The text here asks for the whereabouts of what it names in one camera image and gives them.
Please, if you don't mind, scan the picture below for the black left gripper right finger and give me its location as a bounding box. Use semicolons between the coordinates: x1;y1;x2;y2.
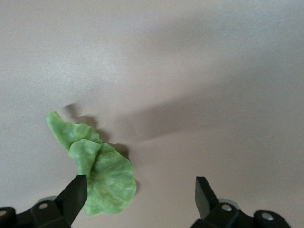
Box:
191;176;256;228

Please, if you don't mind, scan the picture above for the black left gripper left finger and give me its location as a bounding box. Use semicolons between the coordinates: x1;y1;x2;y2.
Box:
30;174;88;228

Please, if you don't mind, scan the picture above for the green lettuce leaf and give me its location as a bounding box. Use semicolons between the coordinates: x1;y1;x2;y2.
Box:
45;111;138;217

